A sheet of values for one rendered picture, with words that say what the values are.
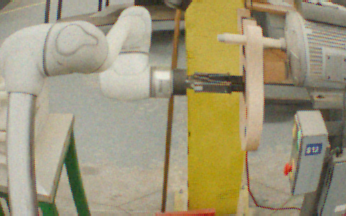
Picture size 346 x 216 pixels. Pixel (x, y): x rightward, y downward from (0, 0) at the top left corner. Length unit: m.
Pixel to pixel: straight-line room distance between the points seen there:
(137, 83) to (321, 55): 0.60
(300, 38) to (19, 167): 0.89
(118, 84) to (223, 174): 1.22
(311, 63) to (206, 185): 1.44
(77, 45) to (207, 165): 1.74
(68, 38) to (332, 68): 0.81
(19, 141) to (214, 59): 1.55
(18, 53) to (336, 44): 0.97
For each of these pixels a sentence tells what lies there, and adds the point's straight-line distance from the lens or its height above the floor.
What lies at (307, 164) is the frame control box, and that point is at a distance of 1.44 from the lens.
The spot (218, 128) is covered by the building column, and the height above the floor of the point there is 0.56.
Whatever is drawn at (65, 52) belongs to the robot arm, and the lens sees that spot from 1.15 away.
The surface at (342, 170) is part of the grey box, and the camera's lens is 1.69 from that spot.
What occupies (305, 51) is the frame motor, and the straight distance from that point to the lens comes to 1.55.
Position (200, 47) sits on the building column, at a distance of 2.57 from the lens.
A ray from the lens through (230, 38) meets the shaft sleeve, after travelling 1.63.
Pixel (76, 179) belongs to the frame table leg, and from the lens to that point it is 2.05.
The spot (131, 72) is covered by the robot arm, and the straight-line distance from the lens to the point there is 1.71.
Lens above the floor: 1.74
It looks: 24 degrees down
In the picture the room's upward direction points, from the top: 1 degrees counter-clockwise
